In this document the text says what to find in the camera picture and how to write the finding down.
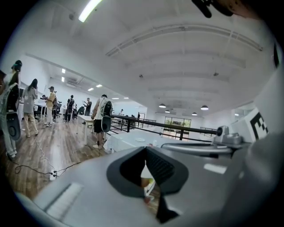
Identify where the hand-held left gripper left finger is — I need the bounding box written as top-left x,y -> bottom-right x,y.
106,146 -> 147,198

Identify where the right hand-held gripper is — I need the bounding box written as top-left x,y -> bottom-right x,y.
212,42 -> 284,156

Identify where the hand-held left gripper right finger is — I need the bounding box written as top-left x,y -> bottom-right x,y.
145,146 -> 189,223

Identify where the white cloth-covered table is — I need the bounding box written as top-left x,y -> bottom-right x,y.
103,129 -> 176,154

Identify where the black metal railing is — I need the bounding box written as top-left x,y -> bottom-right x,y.
110,113 -> 219,143

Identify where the long white table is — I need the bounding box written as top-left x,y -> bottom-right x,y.
76,114 -> 96,146

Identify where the white desk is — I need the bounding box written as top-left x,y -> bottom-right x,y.
34,101 -> 47,117

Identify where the ceiling tube light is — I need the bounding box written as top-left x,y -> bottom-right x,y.
78,0 -> 104,23

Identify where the glass door with black frame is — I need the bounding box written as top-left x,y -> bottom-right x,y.
164,116 -> 192,141

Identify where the white floor cable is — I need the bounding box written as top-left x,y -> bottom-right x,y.
33,132 -> 55,171

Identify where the black floor cable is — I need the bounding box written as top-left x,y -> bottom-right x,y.
6,154 -> 82,176

